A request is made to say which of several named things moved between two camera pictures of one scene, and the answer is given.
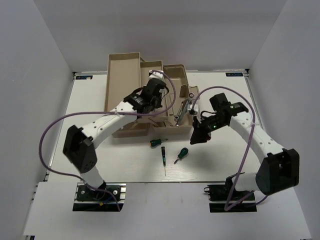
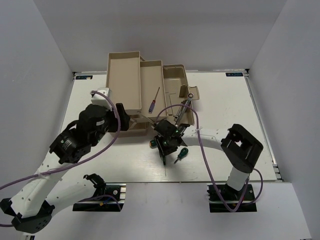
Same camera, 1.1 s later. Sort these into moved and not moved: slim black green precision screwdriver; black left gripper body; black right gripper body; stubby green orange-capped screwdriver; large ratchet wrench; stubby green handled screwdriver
Moved: black right gripper body; black left gripper body
Not moved: stubby green orange-capped screwdriver; slim black green precision screwdriver; large ratchet wrench; stubby green handled screwdriver
